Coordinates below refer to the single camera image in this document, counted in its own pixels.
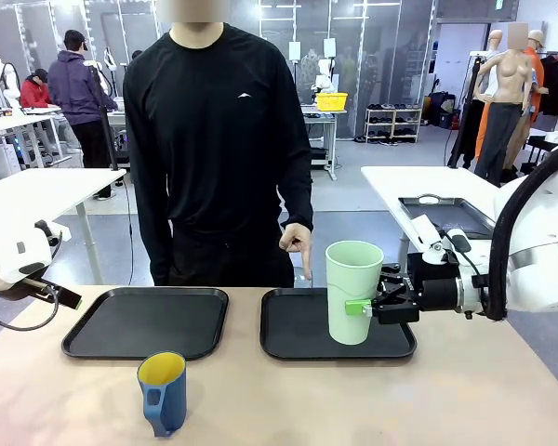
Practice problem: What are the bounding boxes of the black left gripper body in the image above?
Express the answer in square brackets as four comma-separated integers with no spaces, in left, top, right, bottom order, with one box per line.
[7,276,61,304]

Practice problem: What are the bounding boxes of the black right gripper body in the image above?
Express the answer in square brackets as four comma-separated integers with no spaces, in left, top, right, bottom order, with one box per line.
[376,253,462,325]

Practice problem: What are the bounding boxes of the tall light green cup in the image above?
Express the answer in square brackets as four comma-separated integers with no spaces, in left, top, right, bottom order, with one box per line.
[325,240,385,346]

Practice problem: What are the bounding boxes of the blue mug yellow inside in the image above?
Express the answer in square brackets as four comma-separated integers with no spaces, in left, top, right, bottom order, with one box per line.
[137,351,188,439]

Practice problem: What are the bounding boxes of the person's left forearm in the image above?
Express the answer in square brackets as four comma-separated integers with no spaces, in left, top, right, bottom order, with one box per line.
[277,162,314,232]

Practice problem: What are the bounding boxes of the person's right forearm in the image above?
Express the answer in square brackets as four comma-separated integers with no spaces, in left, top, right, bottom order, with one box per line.
[137,185,174,286]

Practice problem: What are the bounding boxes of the person's left hand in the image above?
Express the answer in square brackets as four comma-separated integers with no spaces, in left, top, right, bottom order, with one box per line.
[278,223,313,282]

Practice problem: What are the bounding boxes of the black plastic serving tray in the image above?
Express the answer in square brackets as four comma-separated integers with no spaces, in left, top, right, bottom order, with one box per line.
[259,287,418,362]
[60,286,230,362]

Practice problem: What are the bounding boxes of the white side table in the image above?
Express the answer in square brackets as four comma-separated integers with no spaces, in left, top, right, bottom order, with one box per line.
[0,167,127,285]
[360,165,529,289]

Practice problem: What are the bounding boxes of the white shoe rack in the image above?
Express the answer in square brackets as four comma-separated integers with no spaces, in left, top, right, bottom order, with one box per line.
[365,104,422,144]

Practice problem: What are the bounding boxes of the white background desk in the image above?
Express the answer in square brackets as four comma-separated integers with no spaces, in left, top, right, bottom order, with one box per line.
[0,109,73,168]

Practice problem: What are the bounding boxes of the black utility cart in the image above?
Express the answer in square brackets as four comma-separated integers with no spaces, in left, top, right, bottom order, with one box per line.
[515,134,558,183]

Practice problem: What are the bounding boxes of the white height-adjustable desk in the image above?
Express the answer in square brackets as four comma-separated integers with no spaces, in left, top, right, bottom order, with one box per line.
[301,105,339,181]

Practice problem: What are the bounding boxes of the black tripod pole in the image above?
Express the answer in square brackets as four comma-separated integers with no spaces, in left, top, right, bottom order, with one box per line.
[87,64,121,171]

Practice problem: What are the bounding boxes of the yellow plastic basket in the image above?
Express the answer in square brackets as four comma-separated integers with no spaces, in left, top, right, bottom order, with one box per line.
[315,91,349,112]

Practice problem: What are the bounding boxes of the black folded tripod stand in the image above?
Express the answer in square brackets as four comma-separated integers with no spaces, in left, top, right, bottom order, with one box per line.
[447,53,487,169]

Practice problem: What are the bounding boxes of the person in red jacket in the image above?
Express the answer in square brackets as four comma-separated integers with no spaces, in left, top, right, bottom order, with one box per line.
[20,68,53,109]

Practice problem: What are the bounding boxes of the white humanoid robot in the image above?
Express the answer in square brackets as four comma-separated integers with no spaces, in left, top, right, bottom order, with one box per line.
[0,58,23,115]

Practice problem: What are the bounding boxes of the person in purple jacket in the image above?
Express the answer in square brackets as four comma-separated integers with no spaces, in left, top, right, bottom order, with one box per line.
[47,30,118,202]

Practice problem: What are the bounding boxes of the person in black shirt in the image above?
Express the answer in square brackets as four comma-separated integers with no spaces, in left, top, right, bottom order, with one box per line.
[123,0,314,288]

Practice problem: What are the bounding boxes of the bare mannequin grey trousers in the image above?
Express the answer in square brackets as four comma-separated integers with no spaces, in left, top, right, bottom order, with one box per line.
[473,22,538,185]

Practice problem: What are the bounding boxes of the mannequin in orange clothes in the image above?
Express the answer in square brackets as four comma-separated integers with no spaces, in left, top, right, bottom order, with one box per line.
[523,30,551,126]

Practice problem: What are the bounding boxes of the beige mannequin white shirt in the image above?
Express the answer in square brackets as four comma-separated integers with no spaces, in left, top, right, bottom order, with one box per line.
[473,30,506,106]

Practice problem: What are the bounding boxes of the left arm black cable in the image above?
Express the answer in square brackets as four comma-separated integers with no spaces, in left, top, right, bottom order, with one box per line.
[0,282,60,332]

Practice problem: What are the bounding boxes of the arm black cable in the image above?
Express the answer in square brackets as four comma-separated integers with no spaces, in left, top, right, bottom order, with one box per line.
[485,143,558,322]
[0,282,60,332]

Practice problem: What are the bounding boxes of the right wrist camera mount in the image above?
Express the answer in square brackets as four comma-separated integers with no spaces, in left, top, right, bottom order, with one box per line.
[408,214,471,266]

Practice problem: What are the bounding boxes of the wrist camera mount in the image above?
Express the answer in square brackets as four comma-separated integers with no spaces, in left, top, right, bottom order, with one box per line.
[408,214,471,266]
[34,219,72,247]

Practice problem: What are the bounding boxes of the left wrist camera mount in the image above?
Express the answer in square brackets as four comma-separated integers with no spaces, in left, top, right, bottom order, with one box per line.
[34,219,72,247]

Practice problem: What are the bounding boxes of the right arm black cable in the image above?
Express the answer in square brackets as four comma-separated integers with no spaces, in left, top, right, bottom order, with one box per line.
[485,143,558,322]

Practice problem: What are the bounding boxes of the black tray with handles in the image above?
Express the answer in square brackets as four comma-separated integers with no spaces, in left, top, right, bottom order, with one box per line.
[397,194,497,241]

